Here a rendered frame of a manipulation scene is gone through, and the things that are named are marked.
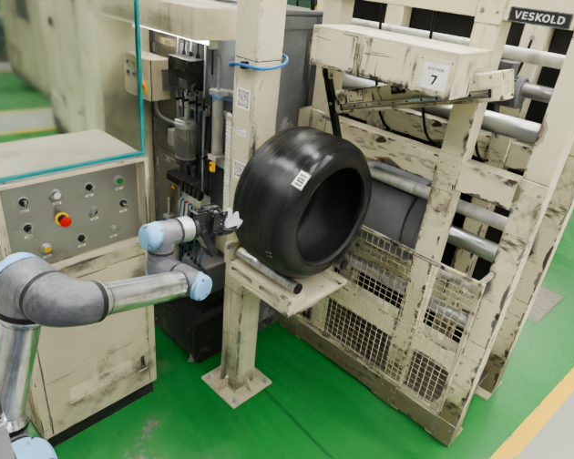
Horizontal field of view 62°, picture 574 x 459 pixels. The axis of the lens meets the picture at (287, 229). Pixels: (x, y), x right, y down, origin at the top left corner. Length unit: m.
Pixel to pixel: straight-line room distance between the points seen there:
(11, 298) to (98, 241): 0.92
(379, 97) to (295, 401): 1.57
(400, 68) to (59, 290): 1.25
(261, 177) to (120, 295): 0.70
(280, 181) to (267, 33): 0.54
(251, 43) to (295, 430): 1.76
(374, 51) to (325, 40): 0.22
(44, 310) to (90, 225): 0.93
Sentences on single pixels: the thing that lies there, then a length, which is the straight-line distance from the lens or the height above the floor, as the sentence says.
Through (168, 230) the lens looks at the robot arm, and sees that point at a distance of 1.39.
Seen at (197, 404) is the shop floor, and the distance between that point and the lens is 2.61.
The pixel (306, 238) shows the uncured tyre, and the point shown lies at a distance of 2.10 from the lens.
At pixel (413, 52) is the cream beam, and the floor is 1.76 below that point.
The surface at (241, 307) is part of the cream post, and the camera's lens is 2.27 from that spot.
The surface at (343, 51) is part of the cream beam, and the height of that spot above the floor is 1.71.
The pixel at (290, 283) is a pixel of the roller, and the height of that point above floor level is 0.92.
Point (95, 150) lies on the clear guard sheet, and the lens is 1.88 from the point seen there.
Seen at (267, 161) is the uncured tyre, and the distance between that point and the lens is 1.68.
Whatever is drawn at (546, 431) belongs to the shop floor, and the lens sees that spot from 3.01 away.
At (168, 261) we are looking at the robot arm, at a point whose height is 1.19.
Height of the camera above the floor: 1.95
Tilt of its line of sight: 28 degrees down
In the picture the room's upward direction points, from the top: 6 degrees clockwise
